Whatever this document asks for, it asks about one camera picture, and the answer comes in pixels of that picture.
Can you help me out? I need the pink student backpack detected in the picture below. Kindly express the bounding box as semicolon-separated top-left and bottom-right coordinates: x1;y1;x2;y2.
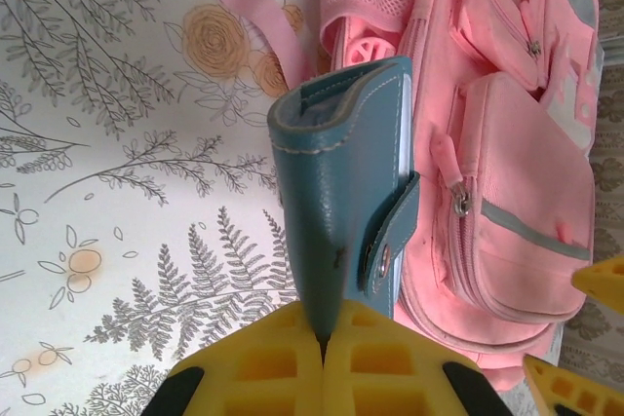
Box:
197;0;601;391

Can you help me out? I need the floral tablecloth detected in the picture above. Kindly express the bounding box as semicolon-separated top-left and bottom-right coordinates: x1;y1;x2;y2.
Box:
0;0;624;416

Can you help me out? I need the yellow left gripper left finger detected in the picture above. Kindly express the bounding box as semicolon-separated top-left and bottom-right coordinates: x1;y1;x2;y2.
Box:
150;301;327;416

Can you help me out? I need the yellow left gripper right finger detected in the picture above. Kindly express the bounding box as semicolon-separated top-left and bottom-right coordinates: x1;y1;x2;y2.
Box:
324;297;511;416

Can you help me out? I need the teal leather wallet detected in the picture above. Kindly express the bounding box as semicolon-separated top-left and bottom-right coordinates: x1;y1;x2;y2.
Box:
267;55;423;345

